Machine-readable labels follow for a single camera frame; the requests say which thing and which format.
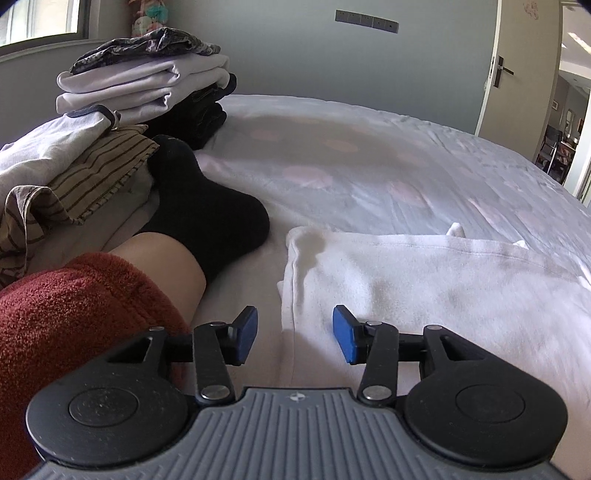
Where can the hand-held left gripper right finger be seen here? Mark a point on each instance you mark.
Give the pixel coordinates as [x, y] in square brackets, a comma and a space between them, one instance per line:
[345, 334]

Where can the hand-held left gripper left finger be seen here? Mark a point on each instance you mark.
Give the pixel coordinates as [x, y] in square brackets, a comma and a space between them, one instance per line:
[244, 334]

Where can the white garment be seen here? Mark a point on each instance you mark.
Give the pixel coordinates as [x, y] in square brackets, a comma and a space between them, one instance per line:
[415, 286]

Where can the person's left leg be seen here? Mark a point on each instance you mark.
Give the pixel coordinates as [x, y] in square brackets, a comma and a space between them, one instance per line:
[157, 263]

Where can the black sock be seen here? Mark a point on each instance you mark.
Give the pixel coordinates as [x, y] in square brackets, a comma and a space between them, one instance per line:
[203, 203]

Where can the striped beige garment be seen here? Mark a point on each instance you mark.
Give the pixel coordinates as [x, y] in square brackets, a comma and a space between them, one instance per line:
[92, 170]

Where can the black folded jeans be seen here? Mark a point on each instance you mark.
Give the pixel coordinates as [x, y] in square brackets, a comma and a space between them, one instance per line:
[194, 115]

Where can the lavender folded sweatshirt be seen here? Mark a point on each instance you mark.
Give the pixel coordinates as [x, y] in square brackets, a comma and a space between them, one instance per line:
[129, 104]
[138, 74]

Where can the white shirt with navy trim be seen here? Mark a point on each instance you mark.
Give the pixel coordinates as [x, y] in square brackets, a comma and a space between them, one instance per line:
[55, 138]

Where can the dark chair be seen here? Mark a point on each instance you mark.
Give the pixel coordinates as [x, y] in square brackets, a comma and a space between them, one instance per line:
[551, 147]

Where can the dark patterned garment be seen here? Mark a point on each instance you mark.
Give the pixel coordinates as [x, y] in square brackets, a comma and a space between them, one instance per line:
[138, 48]

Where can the cream door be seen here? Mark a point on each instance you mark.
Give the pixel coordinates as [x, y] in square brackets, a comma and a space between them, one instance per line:
[521, 69]

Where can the colourful hanging decoration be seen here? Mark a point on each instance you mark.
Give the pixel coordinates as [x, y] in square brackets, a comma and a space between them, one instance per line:
[150, 16]

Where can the window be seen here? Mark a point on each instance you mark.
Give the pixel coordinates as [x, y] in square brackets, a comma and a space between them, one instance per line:
[37, 21]

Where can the grey wall switch panel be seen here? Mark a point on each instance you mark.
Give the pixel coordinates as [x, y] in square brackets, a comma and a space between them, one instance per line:
[367, 21]

